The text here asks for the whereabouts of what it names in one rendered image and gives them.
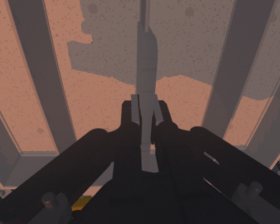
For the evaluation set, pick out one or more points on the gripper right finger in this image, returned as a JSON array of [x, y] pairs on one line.
[[235, 161]]

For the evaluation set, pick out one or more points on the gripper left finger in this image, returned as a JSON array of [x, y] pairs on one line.
[[67, 168]]

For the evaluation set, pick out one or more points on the yellow block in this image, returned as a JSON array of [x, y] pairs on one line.
[[82, 202]]

